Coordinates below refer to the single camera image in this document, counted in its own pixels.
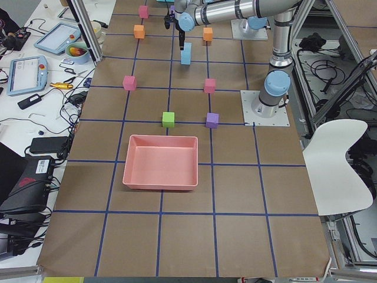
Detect light blue block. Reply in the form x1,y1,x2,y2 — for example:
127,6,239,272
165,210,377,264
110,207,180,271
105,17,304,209
182,42,192,55
180,52,191,65

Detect teach pendant far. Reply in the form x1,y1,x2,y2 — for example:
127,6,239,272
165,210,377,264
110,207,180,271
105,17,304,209
34,22,81,55

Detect pink plastic bin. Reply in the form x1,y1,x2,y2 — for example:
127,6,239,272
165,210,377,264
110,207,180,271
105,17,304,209
123,134,199,190

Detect black power adapter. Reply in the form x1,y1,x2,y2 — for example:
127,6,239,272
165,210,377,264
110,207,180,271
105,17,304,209
18,94,42,110

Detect orange block near base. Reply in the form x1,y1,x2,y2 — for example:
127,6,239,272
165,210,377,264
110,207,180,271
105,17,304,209
203,27,213,42

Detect scissors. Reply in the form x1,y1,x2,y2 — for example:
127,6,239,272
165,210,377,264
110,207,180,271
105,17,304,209
64,70,86,84

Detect green foam block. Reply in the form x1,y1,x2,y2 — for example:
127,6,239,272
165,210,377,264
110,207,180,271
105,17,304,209
162,111,175,128

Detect green bowl with fruit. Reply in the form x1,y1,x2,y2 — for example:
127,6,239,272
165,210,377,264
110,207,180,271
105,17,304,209
65,42,90,64

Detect pink block left far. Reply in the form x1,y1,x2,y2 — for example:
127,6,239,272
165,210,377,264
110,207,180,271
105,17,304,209
123,75,137,91

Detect purple block left side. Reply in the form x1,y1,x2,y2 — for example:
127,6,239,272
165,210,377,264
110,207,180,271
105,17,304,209
205,113,220,129

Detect pink block right far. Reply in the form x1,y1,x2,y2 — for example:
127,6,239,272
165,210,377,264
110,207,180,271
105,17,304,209
138,5,149,19

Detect teach pendant near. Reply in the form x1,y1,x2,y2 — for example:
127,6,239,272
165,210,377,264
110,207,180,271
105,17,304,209
6,55,48,96

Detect white chair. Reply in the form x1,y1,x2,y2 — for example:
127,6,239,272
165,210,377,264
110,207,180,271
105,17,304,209
303,119,373,216

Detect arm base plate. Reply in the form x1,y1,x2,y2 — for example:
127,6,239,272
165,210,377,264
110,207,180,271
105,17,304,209
240,90,290,127
231,19,268,41

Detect beige bowl with lemon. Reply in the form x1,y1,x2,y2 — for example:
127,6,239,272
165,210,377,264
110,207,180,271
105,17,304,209
91,21,105,44

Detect pink block near base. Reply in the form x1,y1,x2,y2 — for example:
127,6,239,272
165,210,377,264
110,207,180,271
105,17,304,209
203,78,217,94

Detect black computer box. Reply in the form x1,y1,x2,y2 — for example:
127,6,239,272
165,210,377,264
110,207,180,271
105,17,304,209
1,156,54,215

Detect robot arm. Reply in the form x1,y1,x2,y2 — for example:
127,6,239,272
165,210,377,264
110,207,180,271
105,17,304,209
164,0,300,118

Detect orange yellow tool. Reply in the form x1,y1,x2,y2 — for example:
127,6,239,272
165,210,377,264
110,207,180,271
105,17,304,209
49,83,74,90

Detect orange block far row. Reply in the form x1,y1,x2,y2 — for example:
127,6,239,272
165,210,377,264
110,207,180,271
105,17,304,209
133,25,145,39

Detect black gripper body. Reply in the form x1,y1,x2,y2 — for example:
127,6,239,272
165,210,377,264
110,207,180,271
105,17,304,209
164,10,186,41

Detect teach pendant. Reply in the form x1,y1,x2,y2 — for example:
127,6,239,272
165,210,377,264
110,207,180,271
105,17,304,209
34,22,81,55
6,55,48,96

